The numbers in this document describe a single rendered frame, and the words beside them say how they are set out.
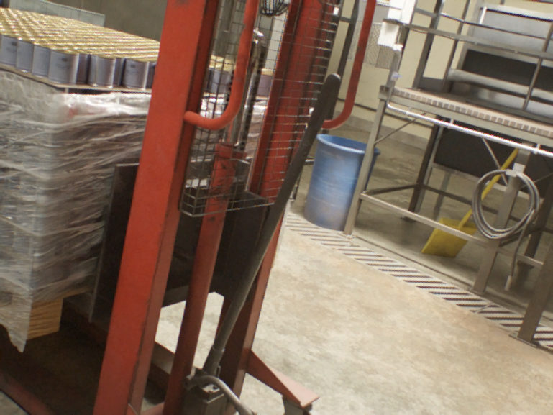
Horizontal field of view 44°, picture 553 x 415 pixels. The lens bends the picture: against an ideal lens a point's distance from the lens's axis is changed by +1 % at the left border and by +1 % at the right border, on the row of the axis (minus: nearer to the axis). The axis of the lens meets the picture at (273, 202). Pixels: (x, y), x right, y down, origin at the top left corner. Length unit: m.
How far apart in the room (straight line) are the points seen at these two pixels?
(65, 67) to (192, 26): 0.33
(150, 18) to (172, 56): 3.71
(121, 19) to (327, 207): 2.23
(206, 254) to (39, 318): 0.50
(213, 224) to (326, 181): 2.91
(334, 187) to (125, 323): 3.10
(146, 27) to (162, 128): 3.74
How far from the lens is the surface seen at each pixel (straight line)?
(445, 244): 4.95
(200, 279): 2.07
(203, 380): 2.07
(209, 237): 2.02
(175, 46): 1.74
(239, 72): 1.60
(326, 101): 1.77
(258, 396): 2.71
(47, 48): 1.84
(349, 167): 4.81
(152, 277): 1.84
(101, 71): 1.86
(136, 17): 5.56
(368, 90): 10.59
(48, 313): 1.97
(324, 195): 4.88
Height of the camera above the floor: 1.41
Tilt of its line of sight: 15 degrees down
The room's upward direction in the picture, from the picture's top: 13 degrees clockwise
